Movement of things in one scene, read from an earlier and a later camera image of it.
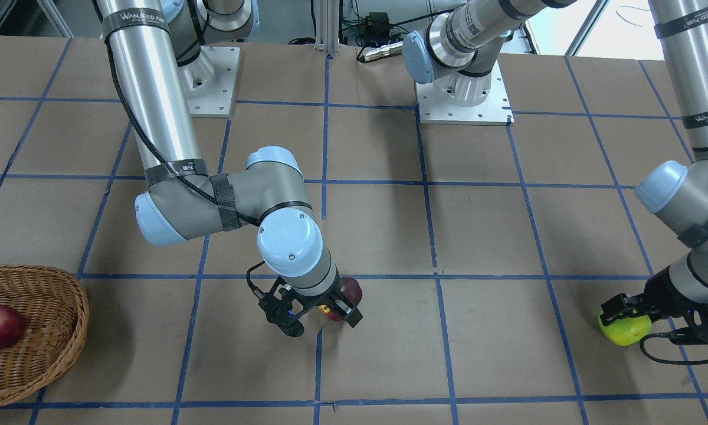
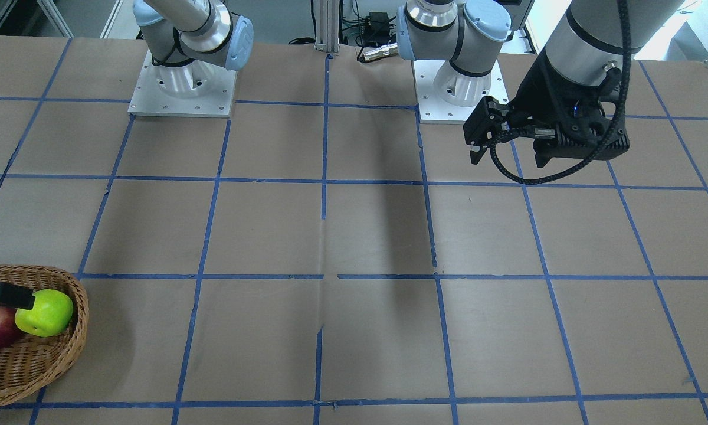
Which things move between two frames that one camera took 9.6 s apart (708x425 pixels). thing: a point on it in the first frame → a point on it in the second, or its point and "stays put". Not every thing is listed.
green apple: [626, 331] → [51, 314]
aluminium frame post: [327, 26] stays put
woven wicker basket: [55, 307] stays put
